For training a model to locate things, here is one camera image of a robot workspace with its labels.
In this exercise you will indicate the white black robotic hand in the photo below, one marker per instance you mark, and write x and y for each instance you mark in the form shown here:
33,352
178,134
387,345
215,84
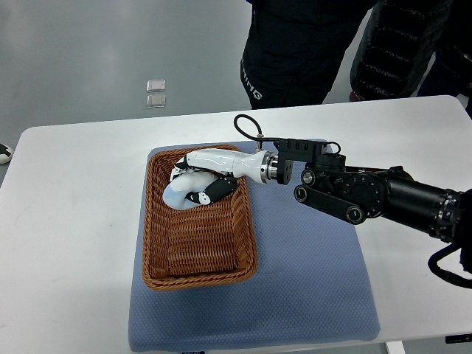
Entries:
260,166

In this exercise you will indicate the black table control panel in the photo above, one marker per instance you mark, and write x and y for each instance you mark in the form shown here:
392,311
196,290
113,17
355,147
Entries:
458,339

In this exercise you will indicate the brown wicker basket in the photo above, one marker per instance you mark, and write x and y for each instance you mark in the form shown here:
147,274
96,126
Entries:
207,245

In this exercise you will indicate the person in black trousers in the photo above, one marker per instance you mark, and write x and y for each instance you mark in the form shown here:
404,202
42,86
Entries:
294,50

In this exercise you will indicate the blue fabric mat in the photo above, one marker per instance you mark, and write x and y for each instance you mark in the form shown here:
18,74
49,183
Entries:
311,286

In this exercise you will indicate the white table leg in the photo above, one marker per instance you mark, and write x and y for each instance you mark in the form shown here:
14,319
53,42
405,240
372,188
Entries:
395,347

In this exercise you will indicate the black quilted jacket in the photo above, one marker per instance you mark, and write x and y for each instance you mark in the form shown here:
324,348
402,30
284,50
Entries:
403,40

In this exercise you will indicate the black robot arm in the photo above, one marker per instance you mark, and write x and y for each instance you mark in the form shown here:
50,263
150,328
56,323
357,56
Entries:
351,194

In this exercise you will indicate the blue white plush toy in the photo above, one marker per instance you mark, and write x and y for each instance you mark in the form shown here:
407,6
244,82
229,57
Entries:
188,190

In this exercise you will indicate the black white shoe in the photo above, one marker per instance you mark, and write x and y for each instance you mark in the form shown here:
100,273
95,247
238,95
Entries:
6,153

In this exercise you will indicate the upper floor socket plate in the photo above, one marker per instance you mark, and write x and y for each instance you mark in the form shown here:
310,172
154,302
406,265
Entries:
156,85

